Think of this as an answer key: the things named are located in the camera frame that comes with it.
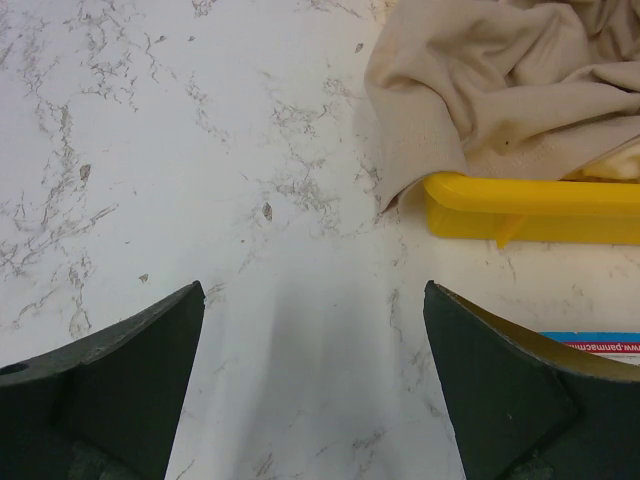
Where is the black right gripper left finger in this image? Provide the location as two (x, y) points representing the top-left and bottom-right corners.
(1, 282), (205, 479)

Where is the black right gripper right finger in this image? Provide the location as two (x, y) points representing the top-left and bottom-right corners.
(423, 282), (639, 479)

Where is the tan beige t shirt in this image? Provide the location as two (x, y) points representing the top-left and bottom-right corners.
(364, 1), (639, 207)

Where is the blue white booklet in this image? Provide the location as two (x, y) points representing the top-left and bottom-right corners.
(540, 331), (639, 366)

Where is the yellow plastic bin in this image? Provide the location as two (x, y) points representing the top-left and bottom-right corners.
(423, 173), (639, 248)

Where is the cream yellow t shirt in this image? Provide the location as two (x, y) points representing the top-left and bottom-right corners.
(582, 144), (640, 181)

